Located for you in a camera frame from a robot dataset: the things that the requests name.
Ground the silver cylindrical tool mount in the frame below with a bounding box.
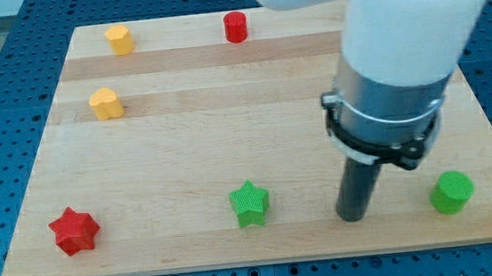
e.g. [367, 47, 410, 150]
[320, 57, 449, 170]

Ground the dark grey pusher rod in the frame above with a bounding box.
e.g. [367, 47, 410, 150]
[335, 158, 382, 222]

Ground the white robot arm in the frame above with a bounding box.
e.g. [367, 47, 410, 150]
[256, 0, 486, 222]

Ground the green star block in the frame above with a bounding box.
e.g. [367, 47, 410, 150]
[229, 180, 270, 228]

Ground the red star block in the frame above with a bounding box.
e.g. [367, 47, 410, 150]
[48, 207, 100, 256]

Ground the green cylinder block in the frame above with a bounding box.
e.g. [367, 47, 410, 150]
[430, 171, 475, 215]

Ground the light wooden board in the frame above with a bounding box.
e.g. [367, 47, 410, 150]
[2, 0, 492, 276]

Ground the red cylinder block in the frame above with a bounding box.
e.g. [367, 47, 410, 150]
[223, 11, 248, 44]

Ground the yellow heart block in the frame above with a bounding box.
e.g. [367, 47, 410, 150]
[88, 87, 125, 120]

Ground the yellow hexagon block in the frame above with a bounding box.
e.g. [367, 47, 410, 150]
[105, 25, 135, 56]

